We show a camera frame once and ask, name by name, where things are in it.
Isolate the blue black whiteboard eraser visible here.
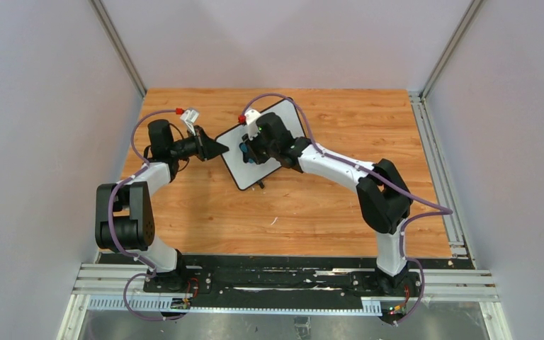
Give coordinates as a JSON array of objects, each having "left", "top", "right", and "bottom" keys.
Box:
[{"left": 239, "top": 142, "right": 255, "bottom": 164}]

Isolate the white whiteboard black frame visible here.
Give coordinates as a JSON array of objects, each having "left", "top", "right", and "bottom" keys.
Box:
[{"left": 215, "top": 99, "right": 305, "bottom": 191}]

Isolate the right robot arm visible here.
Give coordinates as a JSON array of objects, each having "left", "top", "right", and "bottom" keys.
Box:
[{"left": 239, "top": 110, "right": 412, "bottom": 288}]

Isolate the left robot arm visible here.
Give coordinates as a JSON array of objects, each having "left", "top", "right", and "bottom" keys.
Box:
[{"left": 95, "top": 119, "right": 229, "bottom": 281}]

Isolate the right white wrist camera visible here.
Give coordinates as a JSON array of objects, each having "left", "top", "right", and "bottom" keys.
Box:
[{"left": 244, "top": 108, "right": 261, "bottom": 140}]

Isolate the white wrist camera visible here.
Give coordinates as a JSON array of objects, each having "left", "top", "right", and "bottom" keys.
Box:
[
  {"left": 180, "top": 108, "right": 200, "bottom": 135},
  {"left": 244, "top": 108, "right": 261, "bottom": 140}
]

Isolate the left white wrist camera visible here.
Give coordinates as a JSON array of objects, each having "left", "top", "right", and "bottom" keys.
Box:
[{"left": 180, "top": 108, "right": 200, "bottom": 135}]

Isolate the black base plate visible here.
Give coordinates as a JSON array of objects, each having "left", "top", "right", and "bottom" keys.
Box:
[{"left": 143, "top": 254, "right": 424, "bottom": 310}]

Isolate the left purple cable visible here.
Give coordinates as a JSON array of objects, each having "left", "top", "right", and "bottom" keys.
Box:
[{"left": 108, "top": 108, "right": 188, "bottom": 322}]

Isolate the slotted cable duct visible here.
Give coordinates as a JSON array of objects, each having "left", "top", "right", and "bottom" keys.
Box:
[{"left": 88, "top": 295, "right": 382, "bottom": 317}]

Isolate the left aluminium corner post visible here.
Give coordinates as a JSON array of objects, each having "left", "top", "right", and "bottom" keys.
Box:
[{"left": 88, "top": 0, "right": 147, "bottom": 98}]

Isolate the aluminium corner post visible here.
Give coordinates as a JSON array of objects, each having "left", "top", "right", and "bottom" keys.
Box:
[
  {"left": 88, "top": 0, "right": 147, "bottom": 98},
  {"left": 419, "top": 0, "right": 485, "bottom": 101}
]

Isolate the right side aluminium rail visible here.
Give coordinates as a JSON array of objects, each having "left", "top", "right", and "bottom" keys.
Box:
[{"left": 408, "top": 91, "right": 475, "bottom": 262}]

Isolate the right aluminium corner post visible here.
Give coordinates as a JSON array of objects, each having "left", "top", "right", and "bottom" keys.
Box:
[{"left": 419, "top": 0, "right": 485, "bottom": 101}]

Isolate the aluminium frame rail front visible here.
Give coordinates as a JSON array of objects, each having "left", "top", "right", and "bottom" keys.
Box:
[{"left": 72, "top": 263, "right": 499, "bottom": 302}]

